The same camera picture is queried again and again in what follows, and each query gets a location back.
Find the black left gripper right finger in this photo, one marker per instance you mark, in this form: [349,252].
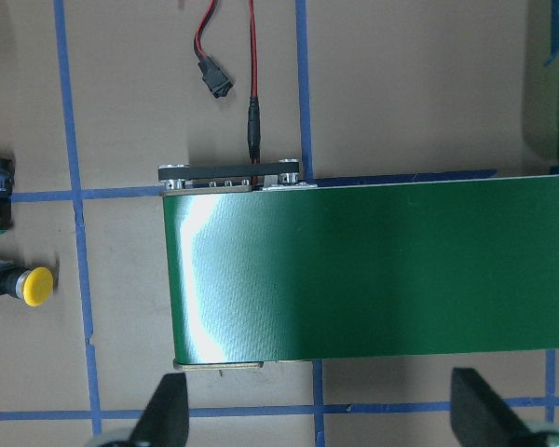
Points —
[479,416]

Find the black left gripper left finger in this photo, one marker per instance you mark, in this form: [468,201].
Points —
[164,421]

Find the yellow push button switch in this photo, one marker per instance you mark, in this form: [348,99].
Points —
[32,286]

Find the green conveyor belt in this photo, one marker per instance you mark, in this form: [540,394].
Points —
[364,271]

